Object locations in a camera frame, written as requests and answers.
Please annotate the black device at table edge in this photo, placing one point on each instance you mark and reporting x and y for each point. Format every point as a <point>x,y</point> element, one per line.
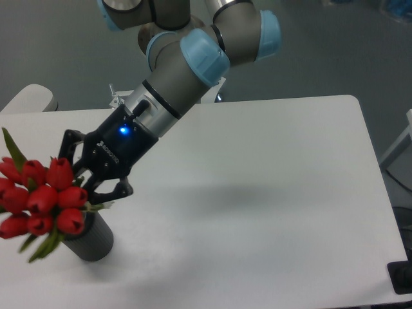
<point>400,275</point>

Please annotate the white furniture leg right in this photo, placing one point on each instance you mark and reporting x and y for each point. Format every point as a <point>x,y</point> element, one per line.
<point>401,143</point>

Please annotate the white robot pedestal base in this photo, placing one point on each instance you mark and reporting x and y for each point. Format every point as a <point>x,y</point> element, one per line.
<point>177,80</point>

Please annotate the red tulip bouquet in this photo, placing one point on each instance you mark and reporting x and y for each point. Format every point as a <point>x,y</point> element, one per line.
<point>38,201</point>

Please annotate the blue items top right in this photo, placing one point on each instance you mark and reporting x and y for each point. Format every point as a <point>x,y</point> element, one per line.
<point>398,10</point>

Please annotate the dark grey ribbed vase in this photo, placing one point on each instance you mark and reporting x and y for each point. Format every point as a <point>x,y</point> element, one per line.
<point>94,242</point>

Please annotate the white chair armrest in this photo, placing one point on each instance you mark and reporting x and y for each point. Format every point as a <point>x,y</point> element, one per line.
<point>34,98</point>

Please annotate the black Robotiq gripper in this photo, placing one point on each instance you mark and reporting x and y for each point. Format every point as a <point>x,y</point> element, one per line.
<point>110,151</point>

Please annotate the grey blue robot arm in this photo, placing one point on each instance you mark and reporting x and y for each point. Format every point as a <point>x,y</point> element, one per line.
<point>239,34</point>

